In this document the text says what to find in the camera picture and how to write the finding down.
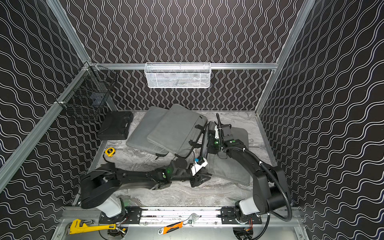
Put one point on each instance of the yellow pipe wrench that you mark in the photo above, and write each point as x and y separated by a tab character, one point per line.
81	226

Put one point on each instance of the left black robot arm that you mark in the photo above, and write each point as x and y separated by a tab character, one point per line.
98	187

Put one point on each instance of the black wire basket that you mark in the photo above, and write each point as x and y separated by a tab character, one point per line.
86	100

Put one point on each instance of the white wire mesh basket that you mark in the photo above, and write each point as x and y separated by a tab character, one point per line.
177	75

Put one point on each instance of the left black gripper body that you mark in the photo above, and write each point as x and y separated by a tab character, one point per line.
197	178

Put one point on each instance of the yellow tape measure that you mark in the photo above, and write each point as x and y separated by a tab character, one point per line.
110	152

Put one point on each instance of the black plastic tool case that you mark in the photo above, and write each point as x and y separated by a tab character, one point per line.
116	126

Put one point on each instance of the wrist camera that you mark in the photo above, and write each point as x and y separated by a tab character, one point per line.
217	132
199	163

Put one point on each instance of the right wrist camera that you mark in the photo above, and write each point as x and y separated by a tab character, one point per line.
217	132

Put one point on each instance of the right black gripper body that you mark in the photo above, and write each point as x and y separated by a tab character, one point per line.
218	133

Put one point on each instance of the orange adjustable wrench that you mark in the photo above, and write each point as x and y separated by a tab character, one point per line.
170	228

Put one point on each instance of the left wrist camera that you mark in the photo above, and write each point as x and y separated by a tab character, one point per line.
199	163

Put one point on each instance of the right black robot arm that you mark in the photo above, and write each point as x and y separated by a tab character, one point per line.
270	188

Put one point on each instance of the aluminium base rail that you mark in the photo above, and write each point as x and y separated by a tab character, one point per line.
202	217

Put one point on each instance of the grey laptop bag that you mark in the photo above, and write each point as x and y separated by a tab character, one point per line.
138	138
221	165
178	131

